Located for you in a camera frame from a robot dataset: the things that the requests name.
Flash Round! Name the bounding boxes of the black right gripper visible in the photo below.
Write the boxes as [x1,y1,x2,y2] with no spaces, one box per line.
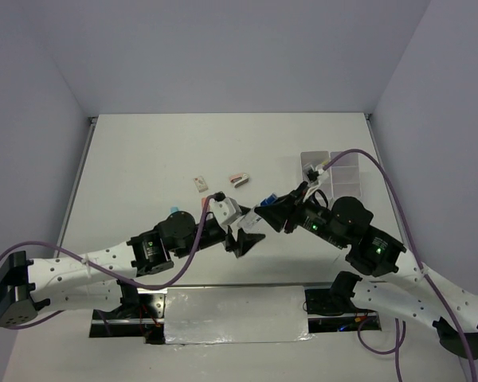
[253,179,345,248]

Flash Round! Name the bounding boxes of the blue white glue tube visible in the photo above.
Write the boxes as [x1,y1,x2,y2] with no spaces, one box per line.
[237,193,278,233]

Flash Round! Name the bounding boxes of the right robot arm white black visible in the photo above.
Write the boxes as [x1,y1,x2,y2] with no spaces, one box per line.
[254,183,478,360]

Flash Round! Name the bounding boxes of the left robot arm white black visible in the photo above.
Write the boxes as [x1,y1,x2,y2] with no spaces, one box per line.
[0,203,265,329]

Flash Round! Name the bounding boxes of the pink mini stapler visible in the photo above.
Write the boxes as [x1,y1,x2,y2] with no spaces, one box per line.
[229,172,249,188]

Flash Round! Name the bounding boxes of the small white orange eraser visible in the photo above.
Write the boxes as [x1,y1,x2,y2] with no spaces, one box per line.
[194,176,209,193]

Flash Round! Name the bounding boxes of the white compartment organizer box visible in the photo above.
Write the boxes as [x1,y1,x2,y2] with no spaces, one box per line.
[300,150,362,200]

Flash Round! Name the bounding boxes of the silver foil covered panel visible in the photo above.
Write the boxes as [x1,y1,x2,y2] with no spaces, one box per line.
[164,286,311,345]

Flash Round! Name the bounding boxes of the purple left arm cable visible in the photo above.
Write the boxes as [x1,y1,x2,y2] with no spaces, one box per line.
[0,193,220,330]

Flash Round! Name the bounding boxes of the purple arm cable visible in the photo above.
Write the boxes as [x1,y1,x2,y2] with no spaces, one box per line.
[0,193,220,330]
[324,149,478,382]

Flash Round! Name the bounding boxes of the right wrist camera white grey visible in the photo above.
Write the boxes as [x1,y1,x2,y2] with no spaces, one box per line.
[303,162,330,200]

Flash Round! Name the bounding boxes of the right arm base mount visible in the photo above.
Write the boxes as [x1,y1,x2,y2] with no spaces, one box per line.
[303,288,381,334]

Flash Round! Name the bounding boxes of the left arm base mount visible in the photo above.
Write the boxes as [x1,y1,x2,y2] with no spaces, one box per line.
[88,291,167,345]

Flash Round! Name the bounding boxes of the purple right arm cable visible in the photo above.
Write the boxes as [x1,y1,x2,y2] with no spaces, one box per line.
[324,149,478,382]

